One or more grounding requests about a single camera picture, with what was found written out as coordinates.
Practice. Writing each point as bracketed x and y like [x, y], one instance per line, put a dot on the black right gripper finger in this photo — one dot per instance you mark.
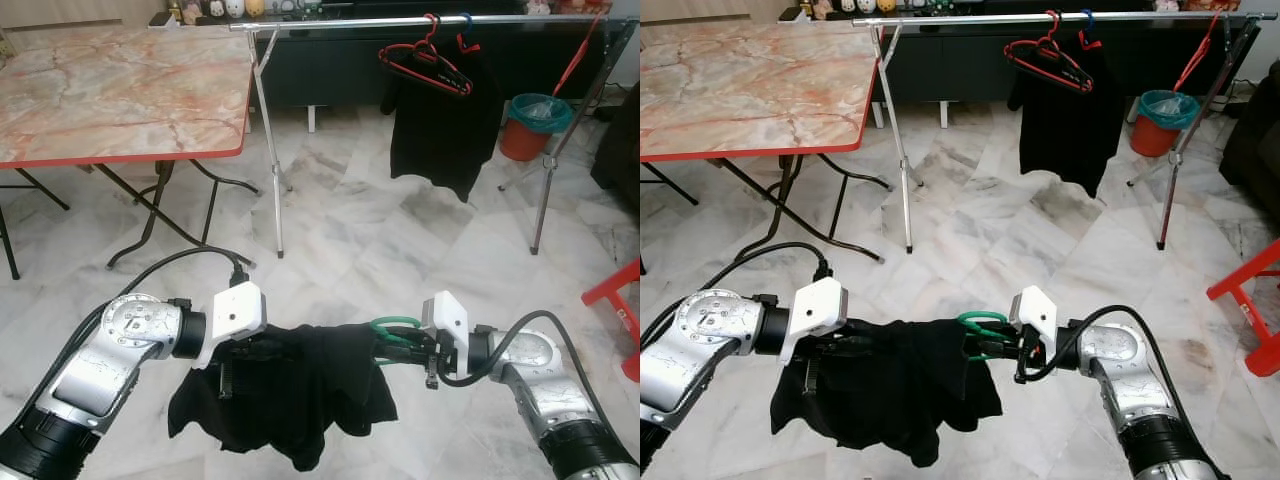
[398, 355]
[985, 351]
[985, 335]
[400, 338]

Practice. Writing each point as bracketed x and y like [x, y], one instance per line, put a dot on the green plastic hanger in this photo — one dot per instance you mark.
[385, 322]
[972, 317]

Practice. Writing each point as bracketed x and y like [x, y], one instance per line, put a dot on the plain black shirt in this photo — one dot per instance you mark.
[890, 390]
[290, 390]

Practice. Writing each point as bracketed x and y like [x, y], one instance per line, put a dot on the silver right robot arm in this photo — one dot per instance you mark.
[1110, 350]
[530, 355]

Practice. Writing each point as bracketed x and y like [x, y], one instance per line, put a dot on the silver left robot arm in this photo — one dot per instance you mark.
[700, 325]
[130, 330]

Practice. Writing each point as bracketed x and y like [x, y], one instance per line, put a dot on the red plastic hanger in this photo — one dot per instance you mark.
[425, 62]
[1050, 58]
[575, 60]
[1197, 55]

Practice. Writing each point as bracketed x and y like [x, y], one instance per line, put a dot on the blue plastic hanger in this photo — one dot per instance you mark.
[466, 20]
[1088, 18]

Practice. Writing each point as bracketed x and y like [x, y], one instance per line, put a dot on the black shirt red trim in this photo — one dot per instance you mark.
[440, 130]
[1065, 125]

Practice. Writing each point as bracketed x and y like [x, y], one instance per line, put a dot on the red plastic bucket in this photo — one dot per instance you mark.
[520, 145]
[1152, 140]

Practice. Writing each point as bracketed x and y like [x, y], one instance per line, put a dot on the teal plastic bag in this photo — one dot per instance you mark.
[1172, 105]
[545, 108]

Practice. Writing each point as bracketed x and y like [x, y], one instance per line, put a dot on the black TV console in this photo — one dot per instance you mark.
[950, 65]
[330, 70]

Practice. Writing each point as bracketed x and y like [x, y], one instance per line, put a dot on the marble table red edge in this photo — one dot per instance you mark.
[740, 95]
[100, 100]

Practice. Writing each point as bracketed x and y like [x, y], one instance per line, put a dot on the silver clothes rack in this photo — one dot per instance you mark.
[930, 21]
[300, 24]

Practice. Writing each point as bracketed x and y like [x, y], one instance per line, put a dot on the black white ball figurine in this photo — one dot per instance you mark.
[845, 6]
[213, 9]

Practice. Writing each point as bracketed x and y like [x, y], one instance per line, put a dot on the light wood cabinet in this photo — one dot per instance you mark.
[700, 8]
[70, 10]

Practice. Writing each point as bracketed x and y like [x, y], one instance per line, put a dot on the red seated figurine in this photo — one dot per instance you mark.
[585, 5]
[1220, 4]

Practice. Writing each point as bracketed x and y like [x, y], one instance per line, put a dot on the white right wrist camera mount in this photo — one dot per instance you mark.
[1035, 318]
[446, 322]

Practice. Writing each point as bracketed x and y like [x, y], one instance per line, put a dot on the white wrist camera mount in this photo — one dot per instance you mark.
[446, 322]
[820, 315]
[1035, 318]
[232, 320]

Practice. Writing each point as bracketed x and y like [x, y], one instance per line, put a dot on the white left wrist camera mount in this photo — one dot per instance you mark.
[232, 320]
[820, 315]

